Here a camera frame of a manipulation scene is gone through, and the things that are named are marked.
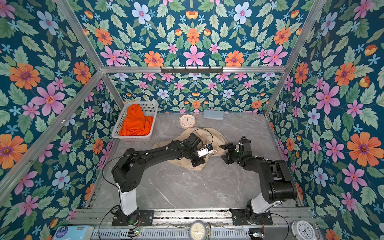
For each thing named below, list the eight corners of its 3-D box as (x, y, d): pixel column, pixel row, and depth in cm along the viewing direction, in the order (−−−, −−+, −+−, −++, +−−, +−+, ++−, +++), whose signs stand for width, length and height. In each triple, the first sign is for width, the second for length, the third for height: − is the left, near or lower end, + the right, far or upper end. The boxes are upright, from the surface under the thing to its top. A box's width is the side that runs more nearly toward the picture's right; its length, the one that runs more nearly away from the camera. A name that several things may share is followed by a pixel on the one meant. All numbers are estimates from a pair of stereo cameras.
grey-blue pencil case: (202, 117, 120) (202, 115, 117) (203, 111, 125) (203, 108, 122) (224, 120, 118) (225, 117, 115) (225, 114, 123) (225, 111, 120)
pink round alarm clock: (178, 128, 112) (178, 126, 110) (180, 116, 121) (179, 113, 119) (194, 128, 112) (194, 126, 110) (195, 116, 121) (195, 113, 119)
